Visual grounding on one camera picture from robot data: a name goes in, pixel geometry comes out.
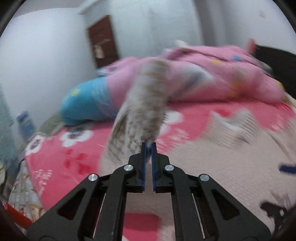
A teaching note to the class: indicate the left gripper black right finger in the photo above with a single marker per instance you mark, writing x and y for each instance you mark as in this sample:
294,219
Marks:
202,209

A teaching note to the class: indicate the beige houndstooth knit coat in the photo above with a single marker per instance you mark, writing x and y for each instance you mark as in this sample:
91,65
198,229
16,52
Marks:
241,156

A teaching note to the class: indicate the dark brown wooden door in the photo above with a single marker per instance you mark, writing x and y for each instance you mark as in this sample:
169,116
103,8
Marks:
102,42

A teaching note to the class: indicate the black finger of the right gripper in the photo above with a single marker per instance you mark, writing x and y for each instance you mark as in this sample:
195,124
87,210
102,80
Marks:
287,168
274,211

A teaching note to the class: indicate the pink floral bed sheet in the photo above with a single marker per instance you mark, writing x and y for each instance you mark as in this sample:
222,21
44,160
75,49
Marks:
58,164

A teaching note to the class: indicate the black bed headboard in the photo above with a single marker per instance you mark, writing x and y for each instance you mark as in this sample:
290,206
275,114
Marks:
283,64

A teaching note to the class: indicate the teal patterned hanging cloth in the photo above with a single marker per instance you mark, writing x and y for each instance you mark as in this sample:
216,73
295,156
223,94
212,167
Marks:
8,150

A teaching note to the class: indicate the pink and blue quilt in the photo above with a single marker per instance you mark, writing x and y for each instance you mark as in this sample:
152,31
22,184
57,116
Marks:
195,73

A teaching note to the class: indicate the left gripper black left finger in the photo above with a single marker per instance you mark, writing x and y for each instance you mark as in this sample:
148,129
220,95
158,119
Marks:
95,208

